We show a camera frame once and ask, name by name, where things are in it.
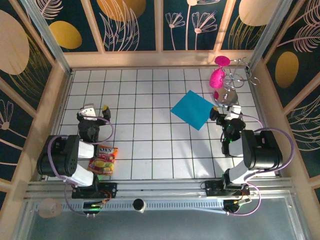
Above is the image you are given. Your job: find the blue square paper sheet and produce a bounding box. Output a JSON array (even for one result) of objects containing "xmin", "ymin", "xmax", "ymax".
[{"xmin": 170, "ymin": 90, "xmax": 218, "ymax": 131}]

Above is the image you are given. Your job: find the grey metal sheet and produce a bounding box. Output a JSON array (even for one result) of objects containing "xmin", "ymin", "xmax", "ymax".
[{"xmin": 14, "ymin": 197, "xmax": 308, "ymax": 240}]

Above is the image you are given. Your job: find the red candy bag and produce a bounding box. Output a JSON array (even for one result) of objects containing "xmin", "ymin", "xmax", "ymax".
[{"xmin": 87, "ymin": 144, "xmax": 119, "ymax": 177}]

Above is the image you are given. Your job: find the pink wine glass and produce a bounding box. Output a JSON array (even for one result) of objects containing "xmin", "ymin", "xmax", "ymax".
[{"xmin": 209, "ymin": 55, "xmax": 231, "ymax": 90}]

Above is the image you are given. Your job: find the clear suction cup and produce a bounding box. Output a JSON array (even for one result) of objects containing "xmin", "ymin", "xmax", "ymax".
[{"xmin": 37, "ymin": 198, "xmax": 63, "ymax": 219}]

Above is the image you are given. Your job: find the black round knob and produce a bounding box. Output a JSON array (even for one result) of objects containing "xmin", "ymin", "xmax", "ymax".
[{"xmin": 132, "ymin": 198, "xmax": 147, "ymax": 213}]

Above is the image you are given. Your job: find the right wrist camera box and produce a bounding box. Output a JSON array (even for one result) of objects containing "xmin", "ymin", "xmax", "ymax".
[{"xmin": 226, "ymin": 104, "xmax": 242, "ymax": 116}]

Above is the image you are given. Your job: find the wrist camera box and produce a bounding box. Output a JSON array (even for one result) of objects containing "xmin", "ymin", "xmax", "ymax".
[
  {"xmin": 80, "ymin": 102, "xmax": 97, "ymax": 117},
  {"xmin": 226, "ymin": 104, "xmax": 242, "ymax": 116}
]

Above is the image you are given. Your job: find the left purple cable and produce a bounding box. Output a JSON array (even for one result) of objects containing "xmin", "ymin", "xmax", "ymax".
[{"xmin": 47, "ymin": 116, "xmax": 115, "ymax": 216}]

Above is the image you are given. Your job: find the purple cable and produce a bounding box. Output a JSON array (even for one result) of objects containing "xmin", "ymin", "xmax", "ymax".
[
  {"xmin": 47, "ymin": 116, "xmax": 115, "ymax": 216},
  {"xmin": 226, "ymin": 113, "xmax": 295, "ymax": 217}
]

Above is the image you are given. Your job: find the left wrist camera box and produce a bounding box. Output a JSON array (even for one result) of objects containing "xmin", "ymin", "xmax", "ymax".
[{"xmin": 80, "ymin": 102, "xmax": 97, "ymax": 117}]

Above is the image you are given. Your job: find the chrome wire glass rack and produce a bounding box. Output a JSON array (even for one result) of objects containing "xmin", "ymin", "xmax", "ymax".
[{"xmin": 212, "ymin": 57, "xmax": 261, "ymax": 109}]

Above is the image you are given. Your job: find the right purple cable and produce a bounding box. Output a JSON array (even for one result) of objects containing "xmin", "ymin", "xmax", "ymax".
[{"xmin": 226, "ymin": 113, "xmax": 295, "ymax": 217}]

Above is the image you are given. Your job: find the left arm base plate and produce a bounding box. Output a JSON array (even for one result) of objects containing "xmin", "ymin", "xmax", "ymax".
[{"xmin": 71, "ymin": 182, "xmax": 118, "ymax": 200}]

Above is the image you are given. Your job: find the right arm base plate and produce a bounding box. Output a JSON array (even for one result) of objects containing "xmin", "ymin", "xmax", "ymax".
[{"xmin": 204, "ymin": 180, "xmax": 251, "ymax": 198}]

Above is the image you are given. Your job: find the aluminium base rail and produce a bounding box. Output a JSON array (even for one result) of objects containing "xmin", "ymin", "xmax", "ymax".
[{"xmin": 23, "ymin": 177, "xmax": 301, "ymax": 201}]

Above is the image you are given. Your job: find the aluminium frame post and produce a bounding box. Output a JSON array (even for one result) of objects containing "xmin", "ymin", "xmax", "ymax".
[
  {"xmin": 19, "ymin": 0, "xmax": 73, "ymax": 76},
  {"xmin": 248, "ymin": 0, "xmax": 293, "ymax": 72}
]

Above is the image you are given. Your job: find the grey slotted cable duct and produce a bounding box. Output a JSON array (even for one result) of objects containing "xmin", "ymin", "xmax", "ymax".
[{"xmin": 61, "ymin": 201, "xmax": 226, "ymax": 213}]

